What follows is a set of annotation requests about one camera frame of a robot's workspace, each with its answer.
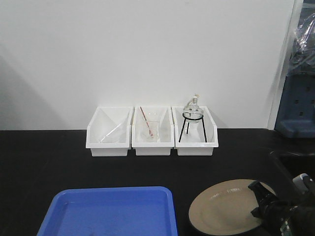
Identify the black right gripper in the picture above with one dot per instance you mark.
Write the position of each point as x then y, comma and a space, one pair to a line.
283, 218

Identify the beige plate with black rim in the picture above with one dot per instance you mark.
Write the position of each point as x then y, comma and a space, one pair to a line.
224, 209

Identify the blue plastic tray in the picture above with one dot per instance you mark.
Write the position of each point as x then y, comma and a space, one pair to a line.
119, 211

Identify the black lab sink basin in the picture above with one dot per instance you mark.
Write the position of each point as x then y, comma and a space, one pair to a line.
287, 165

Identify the blue grey lab rack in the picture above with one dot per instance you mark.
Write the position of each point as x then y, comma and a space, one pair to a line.
296, 114

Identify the white right storage bin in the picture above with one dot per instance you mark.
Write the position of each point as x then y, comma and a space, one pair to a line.
195, 139

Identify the white storage bin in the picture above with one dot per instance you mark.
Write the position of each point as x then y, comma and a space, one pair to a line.
195, 139
165, 142
103, 120

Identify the round glass flask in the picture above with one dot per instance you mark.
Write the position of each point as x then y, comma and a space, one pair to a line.
192, 106

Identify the white middle storage bin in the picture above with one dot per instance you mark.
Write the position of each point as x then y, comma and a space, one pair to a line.
165, 142

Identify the clear glass beaker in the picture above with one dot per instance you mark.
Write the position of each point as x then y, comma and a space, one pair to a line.
145, 134

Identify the clear plastic bag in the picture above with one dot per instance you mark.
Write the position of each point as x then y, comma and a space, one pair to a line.
302, 60

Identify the white left storage bin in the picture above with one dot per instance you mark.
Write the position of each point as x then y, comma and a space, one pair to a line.
103, 120

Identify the clear glass rod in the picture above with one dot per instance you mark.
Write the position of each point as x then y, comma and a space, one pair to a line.
115, 135

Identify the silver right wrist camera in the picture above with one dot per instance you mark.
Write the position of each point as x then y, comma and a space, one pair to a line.
299, 183

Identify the black wire tripod stand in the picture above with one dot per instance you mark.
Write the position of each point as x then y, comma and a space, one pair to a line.
192, 118

